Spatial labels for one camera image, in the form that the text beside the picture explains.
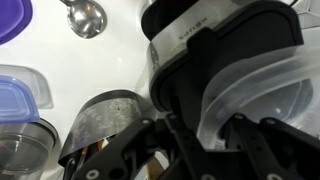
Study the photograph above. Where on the glass electric kettle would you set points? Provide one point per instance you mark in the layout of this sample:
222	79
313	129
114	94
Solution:
23	150

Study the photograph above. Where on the clear plastic bowl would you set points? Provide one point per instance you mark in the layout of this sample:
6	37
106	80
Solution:
260	90

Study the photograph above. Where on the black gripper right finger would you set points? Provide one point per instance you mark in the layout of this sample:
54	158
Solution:
266	150

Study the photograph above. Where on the plastic container blue lid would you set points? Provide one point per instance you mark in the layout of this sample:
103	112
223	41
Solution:
16	96

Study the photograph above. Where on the steel utensil holder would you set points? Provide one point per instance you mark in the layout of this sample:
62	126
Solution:
103	120

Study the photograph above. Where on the black steel coffeemaker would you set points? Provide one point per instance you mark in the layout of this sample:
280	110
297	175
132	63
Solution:
206	50

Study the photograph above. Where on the purple plastic plate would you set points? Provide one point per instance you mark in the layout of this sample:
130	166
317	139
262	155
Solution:
13	16

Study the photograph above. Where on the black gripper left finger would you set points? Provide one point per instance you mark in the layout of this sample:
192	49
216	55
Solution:
140	150

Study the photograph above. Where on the steel ladle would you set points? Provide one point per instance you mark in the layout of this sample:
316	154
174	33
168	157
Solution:
85	16

